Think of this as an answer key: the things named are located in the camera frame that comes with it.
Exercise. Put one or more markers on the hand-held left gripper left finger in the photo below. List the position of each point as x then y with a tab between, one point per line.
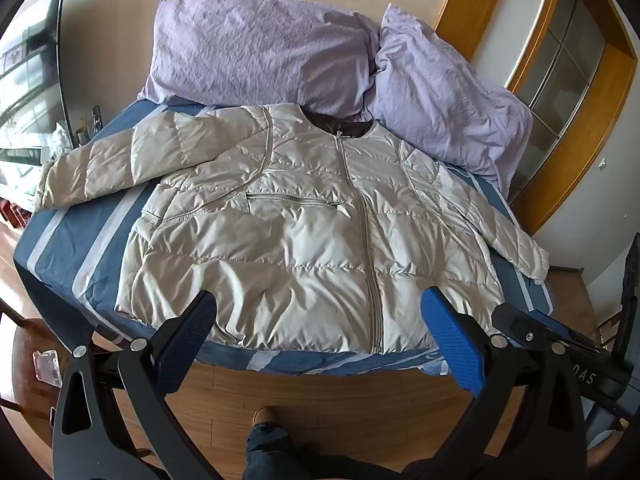
186	340

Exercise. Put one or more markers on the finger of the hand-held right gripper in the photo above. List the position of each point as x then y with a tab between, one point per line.
520	322

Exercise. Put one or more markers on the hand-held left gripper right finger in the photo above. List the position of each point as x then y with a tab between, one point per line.
457	340

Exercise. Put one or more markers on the beige puffer jacket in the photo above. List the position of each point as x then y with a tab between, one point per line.
300	240

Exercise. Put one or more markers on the brown slipper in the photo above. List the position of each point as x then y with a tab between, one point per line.
263	417

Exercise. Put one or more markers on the person's leg in dark jeans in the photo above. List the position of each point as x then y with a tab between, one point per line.
270	452

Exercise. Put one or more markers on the clear plastic packet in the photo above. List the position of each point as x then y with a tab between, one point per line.
47	367

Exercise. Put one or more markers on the blue striped bed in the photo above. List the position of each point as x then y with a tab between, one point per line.
65	255

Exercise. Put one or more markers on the brown wooden stool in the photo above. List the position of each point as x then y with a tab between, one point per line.
25	400

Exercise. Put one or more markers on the low television cabinet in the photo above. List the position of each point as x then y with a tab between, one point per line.
15	195

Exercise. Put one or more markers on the white plastic bag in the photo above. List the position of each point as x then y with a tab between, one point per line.
60	140

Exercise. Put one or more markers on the light lilac pillow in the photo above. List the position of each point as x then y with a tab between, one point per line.
440	100

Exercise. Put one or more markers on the glass panel door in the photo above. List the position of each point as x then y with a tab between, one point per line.
555	85

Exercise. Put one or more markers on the flat screen television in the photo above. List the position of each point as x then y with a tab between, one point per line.
30	90

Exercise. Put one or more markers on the dark lilac pillow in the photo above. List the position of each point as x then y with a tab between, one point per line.
260	45

